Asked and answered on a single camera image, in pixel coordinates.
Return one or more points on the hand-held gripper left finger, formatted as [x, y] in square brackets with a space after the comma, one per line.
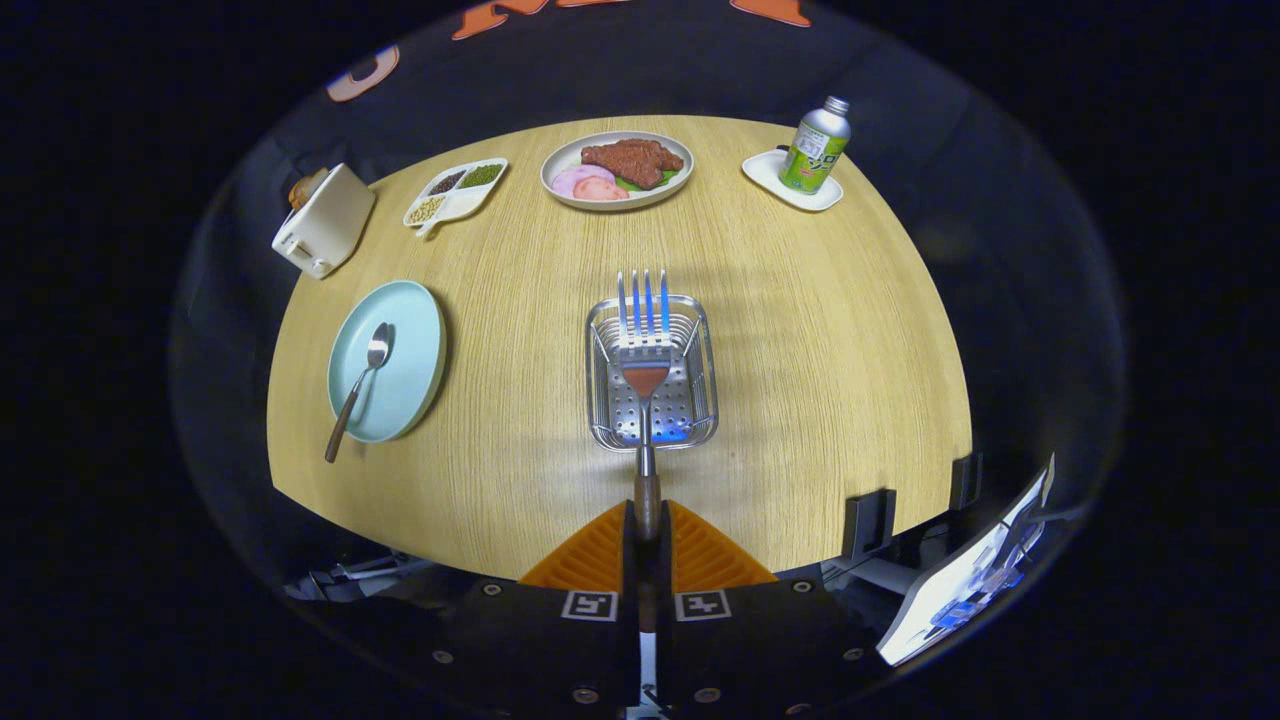
[540, 640]

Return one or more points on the small white saucer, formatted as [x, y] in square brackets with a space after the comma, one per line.
[770, 175]

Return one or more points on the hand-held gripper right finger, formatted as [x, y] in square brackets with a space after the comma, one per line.
[750, 640]

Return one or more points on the green label metal bottle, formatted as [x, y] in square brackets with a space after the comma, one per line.
[815, 150]

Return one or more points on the black table clamp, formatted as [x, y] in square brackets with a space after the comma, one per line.
[870, 520]
[966, 480]

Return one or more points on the light blue plate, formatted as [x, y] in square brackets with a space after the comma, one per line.
[412, 350]

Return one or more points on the white toaster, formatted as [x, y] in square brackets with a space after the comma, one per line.
[330, 225]

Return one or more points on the white divided snack tray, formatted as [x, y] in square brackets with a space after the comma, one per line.
[462, 200]

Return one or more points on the toasted bread slices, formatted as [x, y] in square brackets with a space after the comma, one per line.
[305, 188]

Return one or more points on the plate of sliced meat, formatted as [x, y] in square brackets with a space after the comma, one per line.
[630, 160]

